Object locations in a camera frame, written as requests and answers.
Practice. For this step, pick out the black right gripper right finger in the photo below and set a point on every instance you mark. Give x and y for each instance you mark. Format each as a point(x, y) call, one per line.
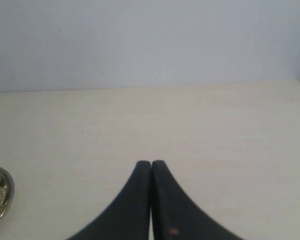
point(175, 216)

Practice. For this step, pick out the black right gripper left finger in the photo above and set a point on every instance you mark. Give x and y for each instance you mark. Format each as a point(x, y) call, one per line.
point(128, 215)

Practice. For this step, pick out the round silver metal plate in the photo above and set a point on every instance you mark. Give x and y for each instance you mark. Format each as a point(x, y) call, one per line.
point(5, 200)

